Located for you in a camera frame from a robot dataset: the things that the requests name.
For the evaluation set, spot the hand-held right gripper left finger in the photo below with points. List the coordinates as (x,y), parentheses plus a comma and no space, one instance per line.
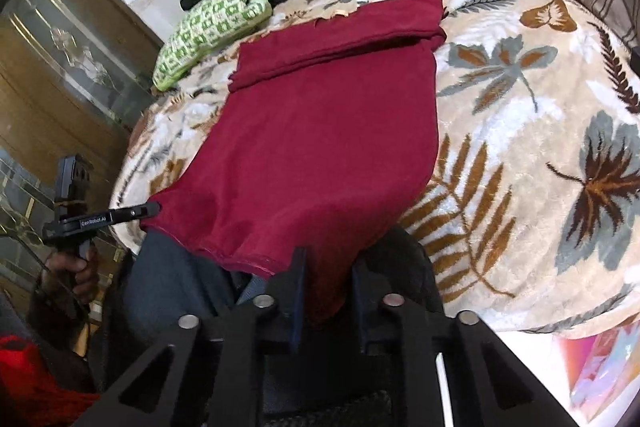
(298,297)

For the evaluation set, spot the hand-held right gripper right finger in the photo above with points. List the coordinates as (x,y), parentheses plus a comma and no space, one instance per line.
(360,317)

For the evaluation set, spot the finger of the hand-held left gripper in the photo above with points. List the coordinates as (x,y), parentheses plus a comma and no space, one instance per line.
(135,211)

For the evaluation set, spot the maroon shirt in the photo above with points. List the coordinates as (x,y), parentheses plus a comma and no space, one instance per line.
(310,132)

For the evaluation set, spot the person's left forearm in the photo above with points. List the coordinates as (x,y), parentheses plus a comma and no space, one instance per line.
(30,382)

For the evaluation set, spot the person's left hand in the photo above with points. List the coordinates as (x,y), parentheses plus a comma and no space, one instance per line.
(70,274)

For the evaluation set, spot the person's blue jeans leg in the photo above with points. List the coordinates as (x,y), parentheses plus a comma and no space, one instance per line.
(170,287)

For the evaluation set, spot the wooden glass cabinet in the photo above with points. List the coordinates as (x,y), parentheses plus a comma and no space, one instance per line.
(50,117)

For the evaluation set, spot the green patterned cloth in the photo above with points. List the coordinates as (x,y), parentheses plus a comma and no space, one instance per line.
(210,22)

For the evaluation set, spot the pink printed bed sheet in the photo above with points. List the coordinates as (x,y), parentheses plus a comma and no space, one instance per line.
(600,357)

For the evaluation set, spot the leaf print blanket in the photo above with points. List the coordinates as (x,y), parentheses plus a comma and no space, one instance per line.
(500,107)

